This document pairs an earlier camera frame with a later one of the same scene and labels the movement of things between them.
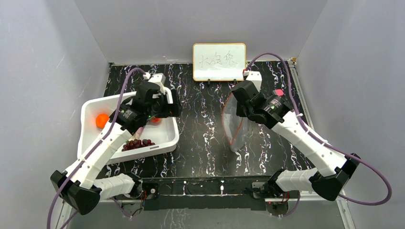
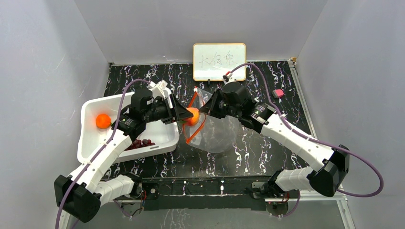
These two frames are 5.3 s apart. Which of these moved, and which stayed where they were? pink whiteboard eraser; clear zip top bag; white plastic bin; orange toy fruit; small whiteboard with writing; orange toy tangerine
Moved: orange toy fruit; clear zip top bag
Stayed: orange toy tangerine; pink whiteboard eraser; white plastic bin; small whiteboard with writing
